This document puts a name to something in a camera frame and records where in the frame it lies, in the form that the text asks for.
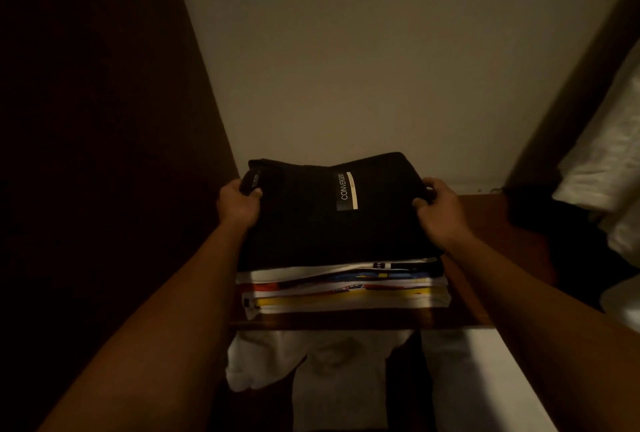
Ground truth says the person's right hand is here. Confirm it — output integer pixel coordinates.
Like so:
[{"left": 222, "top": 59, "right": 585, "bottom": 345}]
[{"left": 412, "top": 177, "right": 474, "bottom": 253}]

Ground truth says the person's left hand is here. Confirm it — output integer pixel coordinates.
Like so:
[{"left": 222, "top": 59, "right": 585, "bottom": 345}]
[{"left": 216, "top": 177, "right": 264, "bottom": 238}]

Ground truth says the red blue white jersey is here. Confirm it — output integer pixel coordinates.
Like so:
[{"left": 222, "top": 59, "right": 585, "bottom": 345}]
[{"left": 245, "top": 279, "right": 446, "bottom": 295}]

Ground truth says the yellow shirt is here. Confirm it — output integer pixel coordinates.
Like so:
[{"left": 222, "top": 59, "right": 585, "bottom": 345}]
[{"left": 248, "top": 287, "right": 449, "bottom": 306}]

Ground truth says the black t-shirt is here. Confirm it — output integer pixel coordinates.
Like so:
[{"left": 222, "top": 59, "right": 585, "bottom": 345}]
[{"left": 241, "top": 151, "right": 441, "bottom": 270}]

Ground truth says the white printed t-shirt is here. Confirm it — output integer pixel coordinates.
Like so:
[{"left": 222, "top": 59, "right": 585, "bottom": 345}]
[{"left": 238, "top": 261, "right": 441, "bottom": 285}]

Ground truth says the white football jersey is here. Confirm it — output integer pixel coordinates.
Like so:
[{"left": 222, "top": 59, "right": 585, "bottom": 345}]
[{"left": 240, "top": 291, "right": 453, "bottom": 318}]

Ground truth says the dark wooden wardrobe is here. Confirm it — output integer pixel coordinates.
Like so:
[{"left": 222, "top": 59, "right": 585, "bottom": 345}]
[{"left": 0, "top": 0, "right": 640, "bottom": 432}]

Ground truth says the person's right forearm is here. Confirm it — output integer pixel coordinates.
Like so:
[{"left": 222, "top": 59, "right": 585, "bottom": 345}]
[{"left": 445, "top": 237, "right": 640, "bottom": 432}]

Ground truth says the person's left forearm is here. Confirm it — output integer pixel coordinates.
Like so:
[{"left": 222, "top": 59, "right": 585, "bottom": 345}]
[{"left": 40, "top": 227, "right": 251, "bottom": 432}]

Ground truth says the large folded white cloth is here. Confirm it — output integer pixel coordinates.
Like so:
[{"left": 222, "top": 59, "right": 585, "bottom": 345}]
[{"left": 420, "top": 325, "right": 561, "bottom": 432}]

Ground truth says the white hanging robe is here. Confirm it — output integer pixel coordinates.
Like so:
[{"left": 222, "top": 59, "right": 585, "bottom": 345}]
[{"left": 552, "top": 41, "right": 640, "bottom": 333}]

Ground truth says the small folded white cloth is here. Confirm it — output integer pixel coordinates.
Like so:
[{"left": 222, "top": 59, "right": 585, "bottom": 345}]
[{"left": 225, "top": 327, "right": 413, "bottom": 432}]

